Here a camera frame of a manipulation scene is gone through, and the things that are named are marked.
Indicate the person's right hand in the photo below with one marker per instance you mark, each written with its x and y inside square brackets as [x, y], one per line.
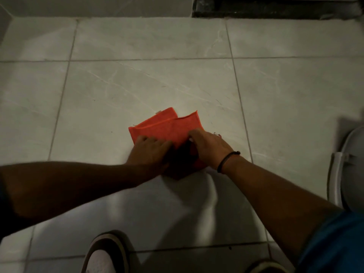
[210, 149]

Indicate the person's left hand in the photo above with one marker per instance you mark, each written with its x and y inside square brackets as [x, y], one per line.
[148, 154]

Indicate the person's right fingers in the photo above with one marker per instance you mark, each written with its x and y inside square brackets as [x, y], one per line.
[196, 136]

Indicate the person's left fingers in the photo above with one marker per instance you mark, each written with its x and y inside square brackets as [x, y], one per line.
[155, 140]

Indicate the orange cleaning cloth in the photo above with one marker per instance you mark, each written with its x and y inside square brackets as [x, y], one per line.
[170, 129]

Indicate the person's left forearm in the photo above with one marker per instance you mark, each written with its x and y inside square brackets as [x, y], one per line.
[65, 190]

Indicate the person's right forearm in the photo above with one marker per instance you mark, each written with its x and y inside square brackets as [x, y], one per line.
[273, 201]

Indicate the black wrist band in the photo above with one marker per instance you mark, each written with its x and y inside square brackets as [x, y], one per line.
[226, 159]

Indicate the white slipper with dark edge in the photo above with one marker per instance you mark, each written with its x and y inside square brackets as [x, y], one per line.
[106, 254]

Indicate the white toilet bowl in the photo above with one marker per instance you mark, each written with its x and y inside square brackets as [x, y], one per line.
[348, 170]

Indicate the blue shirt sleeve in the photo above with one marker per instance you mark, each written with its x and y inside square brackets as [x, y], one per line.
[335, 244]

